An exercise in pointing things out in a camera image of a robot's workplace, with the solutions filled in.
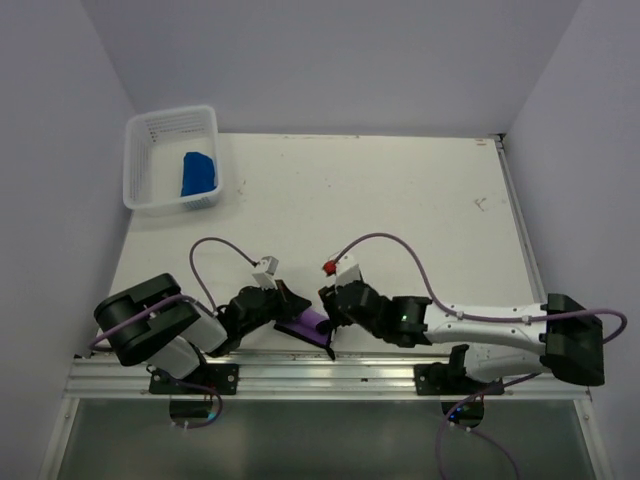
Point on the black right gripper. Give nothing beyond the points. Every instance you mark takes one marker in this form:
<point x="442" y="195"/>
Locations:
<point x="337" y="319"/>

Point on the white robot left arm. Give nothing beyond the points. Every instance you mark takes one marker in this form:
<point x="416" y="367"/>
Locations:
<point x="154" y="322"/>

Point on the white plastic basket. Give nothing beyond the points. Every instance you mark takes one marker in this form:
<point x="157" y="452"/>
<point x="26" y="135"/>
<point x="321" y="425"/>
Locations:
<point x="155" y="144"/>

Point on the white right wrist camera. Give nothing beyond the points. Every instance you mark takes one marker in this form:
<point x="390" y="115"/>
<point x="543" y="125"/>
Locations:
<point x="343" y="270"/>

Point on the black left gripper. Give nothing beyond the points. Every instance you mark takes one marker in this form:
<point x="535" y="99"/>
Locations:
<point x="290" y="303"/>

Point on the purple towel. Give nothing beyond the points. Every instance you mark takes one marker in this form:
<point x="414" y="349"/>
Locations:
<point x="312" y="328"/>

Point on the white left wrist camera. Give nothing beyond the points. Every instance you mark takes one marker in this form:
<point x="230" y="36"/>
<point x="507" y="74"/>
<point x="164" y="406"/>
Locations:
<point x="264" y="272"/>

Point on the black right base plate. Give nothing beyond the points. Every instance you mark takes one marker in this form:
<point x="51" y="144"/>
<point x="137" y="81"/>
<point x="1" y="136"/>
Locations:
<point x="438" y="379"/>

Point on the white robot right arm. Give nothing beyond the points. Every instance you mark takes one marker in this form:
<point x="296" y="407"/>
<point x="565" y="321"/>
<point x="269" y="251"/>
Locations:
<point x="559" y="336"/>

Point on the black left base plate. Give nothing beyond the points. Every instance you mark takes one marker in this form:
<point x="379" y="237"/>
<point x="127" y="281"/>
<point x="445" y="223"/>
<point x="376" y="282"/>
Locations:
<point x="223" y="378"/>

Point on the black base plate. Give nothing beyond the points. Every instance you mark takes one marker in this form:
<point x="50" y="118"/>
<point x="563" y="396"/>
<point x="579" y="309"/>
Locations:
<point x="223" y="378"/>
<point x="438" y="379"/>

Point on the aluminium mounting rail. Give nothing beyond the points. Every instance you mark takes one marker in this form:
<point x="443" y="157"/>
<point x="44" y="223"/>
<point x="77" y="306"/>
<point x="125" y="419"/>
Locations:
<point x="267" y="376"/>

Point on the blue towel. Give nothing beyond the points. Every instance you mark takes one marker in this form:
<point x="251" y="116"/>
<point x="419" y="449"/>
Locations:
<point x="199" y="174"/>

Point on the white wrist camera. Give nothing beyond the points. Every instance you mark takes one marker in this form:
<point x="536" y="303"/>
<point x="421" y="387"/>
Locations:
<point x="343" y="270"/>
<point x="264" y="272"/>

